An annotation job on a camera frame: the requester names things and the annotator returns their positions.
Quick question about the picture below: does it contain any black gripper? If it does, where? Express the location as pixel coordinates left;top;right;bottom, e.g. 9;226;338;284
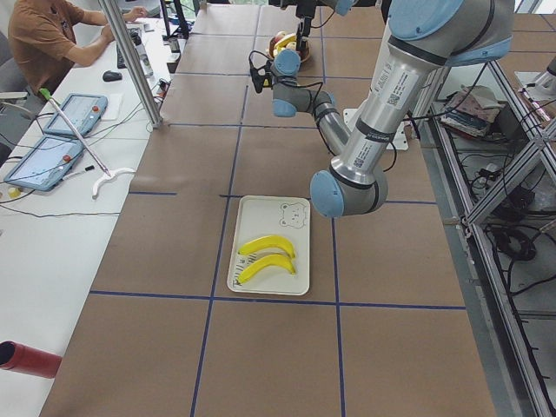
295;0;314;38

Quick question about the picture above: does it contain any yellow banana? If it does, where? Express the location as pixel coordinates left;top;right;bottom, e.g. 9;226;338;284
238;235;295;259
235;254;296;285
275;31;297;50

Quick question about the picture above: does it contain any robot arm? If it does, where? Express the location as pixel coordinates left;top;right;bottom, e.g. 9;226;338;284
270;1;514;218

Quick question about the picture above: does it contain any brown wicker basket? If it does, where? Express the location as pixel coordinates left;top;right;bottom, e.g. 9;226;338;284
266;31;310;63

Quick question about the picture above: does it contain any white rectangular plate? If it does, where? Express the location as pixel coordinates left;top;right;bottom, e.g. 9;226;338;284
227;195;311;295

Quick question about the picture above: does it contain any clear water bottle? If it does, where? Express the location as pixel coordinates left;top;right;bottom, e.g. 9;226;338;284
129;30;154;77

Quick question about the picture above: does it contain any stack of books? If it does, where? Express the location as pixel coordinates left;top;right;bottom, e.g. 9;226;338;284
440;85;506;137

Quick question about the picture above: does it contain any black computer mouse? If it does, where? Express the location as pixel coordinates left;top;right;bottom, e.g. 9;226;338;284
103;70;122;83

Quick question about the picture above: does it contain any upper blue teach pendant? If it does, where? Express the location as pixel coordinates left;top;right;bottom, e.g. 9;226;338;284
43;93;108;138

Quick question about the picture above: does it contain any blue teach pendant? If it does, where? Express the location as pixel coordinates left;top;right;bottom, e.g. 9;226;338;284
43;93;108;138
4;135;84;191

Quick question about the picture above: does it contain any silver reach stick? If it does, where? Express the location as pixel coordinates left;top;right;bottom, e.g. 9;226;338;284
39;88;136;200

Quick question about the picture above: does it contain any seated person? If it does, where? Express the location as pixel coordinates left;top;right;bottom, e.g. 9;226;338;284
7;0;144;96

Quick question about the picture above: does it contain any lower blue teach pendant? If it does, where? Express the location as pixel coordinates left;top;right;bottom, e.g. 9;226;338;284
4;135;84;191

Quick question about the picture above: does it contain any red cylinder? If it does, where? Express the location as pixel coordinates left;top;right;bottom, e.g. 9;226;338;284
1;341;62;379

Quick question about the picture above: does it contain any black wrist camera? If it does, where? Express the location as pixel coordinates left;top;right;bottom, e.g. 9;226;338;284
248;50;274;94

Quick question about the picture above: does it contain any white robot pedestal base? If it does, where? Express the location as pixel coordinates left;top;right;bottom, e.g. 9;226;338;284
342;108;409;151

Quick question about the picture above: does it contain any aluminium frame post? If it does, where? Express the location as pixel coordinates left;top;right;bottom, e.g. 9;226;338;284
99;0;162;129

